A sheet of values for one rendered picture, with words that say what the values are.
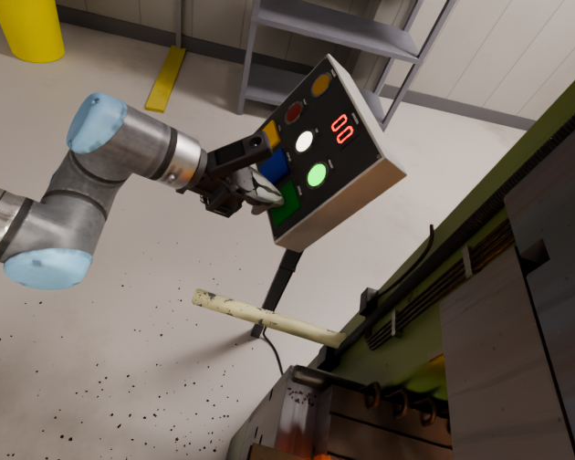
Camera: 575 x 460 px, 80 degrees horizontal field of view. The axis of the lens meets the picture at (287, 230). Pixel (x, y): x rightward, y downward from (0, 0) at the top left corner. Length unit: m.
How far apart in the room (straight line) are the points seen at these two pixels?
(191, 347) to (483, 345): 1.41
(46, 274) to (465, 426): 0.49
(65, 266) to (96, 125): 0.19
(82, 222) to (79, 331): 1.16
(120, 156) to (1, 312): 1.35
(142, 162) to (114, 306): 1.22
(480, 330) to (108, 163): 0.49
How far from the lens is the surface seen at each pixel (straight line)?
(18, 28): 3.04
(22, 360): 1.71
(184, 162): 0.56
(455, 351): 0.32
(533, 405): 0.26
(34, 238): 0.54
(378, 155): 0.61
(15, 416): 1.65
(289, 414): 0.63
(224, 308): 0.98
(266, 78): 2.87
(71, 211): 0.57
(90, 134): 0.53
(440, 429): 0.67
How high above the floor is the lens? 1.52
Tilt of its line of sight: 50 degrees down
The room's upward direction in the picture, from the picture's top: 22 degrees clockwise
